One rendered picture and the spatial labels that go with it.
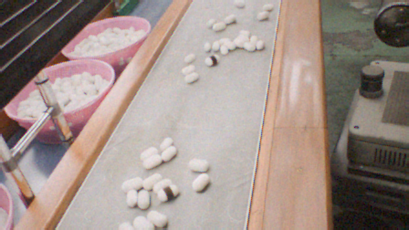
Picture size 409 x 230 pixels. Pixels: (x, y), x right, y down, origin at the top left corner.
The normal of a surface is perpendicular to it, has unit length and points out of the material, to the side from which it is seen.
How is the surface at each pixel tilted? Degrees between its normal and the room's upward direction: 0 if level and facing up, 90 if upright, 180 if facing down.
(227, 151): 0
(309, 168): 0
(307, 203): 0
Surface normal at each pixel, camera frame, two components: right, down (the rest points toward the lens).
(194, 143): -0.15, -0.81
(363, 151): -0.45, 0.57
